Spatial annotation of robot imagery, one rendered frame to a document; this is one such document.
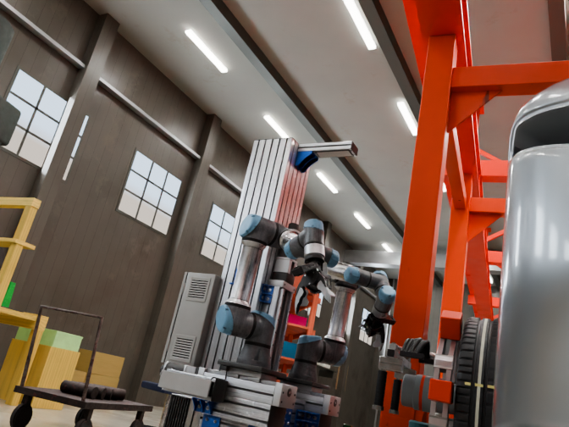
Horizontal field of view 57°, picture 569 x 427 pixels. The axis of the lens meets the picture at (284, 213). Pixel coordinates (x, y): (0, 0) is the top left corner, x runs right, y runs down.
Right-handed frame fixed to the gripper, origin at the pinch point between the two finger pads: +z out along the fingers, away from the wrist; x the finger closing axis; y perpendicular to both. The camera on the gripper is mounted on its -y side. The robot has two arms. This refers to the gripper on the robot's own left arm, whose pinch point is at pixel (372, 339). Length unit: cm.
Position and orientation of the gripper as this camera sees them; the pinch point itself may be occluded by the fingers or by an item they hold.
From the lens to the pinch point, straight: 266.9
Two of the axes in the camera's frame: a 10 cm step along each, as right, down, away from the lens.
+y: -8.8, 1.6, -4.4
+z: -1.6, 7.8, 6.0
